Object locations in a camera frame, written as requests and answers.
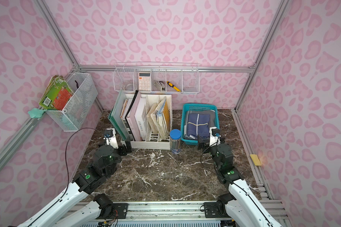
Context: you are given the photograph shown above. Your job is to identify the navy blue pillowcase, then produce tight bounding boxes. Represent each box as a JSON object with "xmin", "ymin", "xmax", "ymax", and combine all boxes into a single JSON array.
[{"xmin": 185, "ymin": 113, "xmax": 210, "ymax": 140}]

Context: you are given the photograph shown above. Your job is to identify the teal plastic basket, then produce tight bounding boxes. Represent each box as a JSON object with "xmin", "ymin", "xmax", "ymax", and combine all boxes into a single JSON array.
[{"xmin": 181, "ymin": 103, "xmax": 220, "ymax": 146}]

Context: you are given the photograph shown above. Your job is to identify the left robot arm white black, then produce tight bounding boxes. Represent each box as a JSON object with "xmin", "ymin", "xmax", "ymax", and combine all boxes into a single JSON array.
[{"xmin": 20, "ymin": 137, "xmax": 132, "ymax": 227}]

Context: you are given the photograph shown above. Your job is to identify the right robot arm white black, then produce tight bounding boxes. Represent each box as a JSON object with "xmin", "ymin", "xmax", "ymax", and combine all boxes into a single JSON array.
[{"xmin": 202, "ymin": 133, "xmax": 281, "ymax": 227}]

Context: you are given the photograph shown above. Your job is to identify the blue lid pencil jar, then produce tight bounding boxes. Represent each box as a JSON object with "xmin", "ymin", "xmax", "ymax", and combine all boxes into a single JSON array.
[{"xmin": 170, "ymin": 129, "xmax": 181, "ymax": 155}]

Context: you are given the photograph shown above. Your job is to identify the pink white book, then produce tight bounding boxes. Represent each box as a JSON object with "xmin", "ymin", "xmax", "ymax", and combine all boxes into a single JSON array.
[{"xmin": 126, "ymin": 90, "xmax": 148, "ymax": 141}]

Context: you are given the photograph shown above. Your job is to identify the green folder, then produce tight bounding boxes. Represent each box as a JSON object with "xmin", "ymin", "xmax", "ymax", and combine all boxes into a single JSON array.
[{"xmin": 108, "ymin": 90, "xmax": 129, "ymax": 141}]

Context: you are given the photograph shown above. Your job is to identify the brown paper envelopes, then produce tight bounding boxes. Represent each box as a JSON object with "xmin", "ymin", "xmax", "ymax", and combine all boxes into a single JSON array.
[{"xmin": 146, "ymin": 97, "xmax": 171, "ymax": 140}]

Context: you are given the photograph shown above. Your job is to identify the white file organiser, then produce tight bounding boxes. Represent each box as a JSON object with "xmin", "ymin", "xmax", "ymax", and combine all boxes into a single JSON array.
[{"xmin": 121, "ymin": 94, "xmax": 173, "ymax": 150}]

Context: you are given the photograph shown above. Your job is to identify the yellow sticky note pad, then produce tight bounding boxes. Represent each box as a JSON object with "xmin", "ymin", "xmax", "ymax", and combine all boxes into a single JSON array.
[{"xmin": 250, "ymin": 154, "xmax": 262, "ymax": 166}]

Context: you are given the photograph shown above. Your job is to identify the clear dome in shelf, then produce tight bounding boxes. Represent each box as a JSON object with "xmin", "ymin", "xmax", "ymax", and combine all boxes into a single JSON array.
[{"xmin": 123, "ymin": 83, "xmax": 134, "ymax": 91}]

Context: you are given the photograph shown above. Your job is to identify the yellow utility knife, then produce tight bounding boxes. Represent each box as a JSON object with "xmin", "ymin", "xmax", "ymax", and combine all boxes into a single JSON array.
[{"xmin": 167, "ymin": 81, "xmax": 181, "ymax": 92}]

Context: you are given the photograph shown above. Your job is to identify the grey stapler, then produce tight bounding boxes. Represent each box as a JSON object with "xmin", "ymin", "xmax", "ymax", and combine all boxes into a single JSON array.
[{"xmin": 154, "ymin": 80, "xmax": 166, "ymax": 92}]

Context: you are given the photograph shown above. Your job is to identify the pink calculator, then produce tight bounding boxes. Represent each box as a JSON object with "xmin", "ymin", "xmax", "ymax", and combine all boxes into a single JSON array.
[{"xmin": 138, "ymin": 72, "xmax": 152, "ymax": 91}]

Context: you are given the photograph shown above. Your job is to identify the green red booklet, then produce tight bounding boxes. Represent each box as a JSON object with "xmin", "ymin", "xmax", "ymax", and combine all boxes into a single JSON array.
[{"xmin": 39, "ymin": 75, "xmax": 74, "ymax": 111}]

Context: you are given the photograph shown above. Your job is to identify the mint green clip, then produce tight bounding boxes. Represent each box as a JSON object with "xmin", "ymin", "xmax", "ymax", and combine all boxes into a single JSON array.
[{"xmin": 27, "ymin": 108, "xmax": 47, "ymax": 119}]

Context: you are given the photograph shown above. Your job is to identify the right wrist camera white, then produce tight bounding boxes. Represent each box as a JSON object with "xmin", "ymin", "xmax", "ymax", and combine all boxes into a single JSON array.
[{"xmin": 209, "ymin": 127, "xmax": 221, "ymax": 147}]

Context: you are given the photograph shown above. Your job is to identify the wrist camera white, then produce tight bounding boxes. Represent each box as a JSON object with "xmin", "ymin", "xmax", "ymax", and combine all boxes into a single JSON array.
[
  {"xmin": 104, "ymin": 128, "xmax": 118, "ymax": 149},
  {"xmin": 209, "ymin": 127, "xmax": 221, "ymax": 147}
]

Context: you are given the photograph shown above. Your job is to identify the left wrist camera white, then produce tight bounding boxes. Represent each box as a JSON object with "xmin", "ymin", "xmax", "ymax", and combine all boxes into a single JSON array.
[{"xmin": 104, "ymin": 128, "xmax": 118, "ymax": 149}]

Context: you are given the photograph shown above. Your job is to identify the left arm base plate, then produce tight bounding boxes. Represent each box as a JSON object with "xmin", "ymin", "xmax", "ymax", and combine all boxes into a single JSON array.
[{"xmin": 111, "ymin": 203, "xmax": 129, "ymax": 219}]

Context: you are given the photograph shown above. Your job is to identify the white mesh wall basket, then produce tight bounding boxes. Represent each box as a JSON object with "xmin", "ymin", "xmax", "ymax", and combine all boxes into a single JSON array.
[{"xmin": 46, "ymin": 72, "xmax": 98, "ymax": 131}]

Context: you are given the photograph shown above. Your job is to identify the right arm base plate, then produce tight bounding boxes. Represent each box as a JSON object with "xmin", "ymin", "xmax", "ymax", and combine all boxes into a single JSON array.
[{"xmin": 203, "ymin": 201, "xmax": 228, "ymax": 218}]

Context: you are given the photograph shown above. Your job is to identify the white wire wall shelf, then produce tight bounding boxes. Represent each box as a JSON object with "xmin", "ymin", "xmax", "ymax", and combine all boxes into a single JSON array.
[{"xmin": 113, "ymin": 62, "xmax": 200, "ymax": 94}]

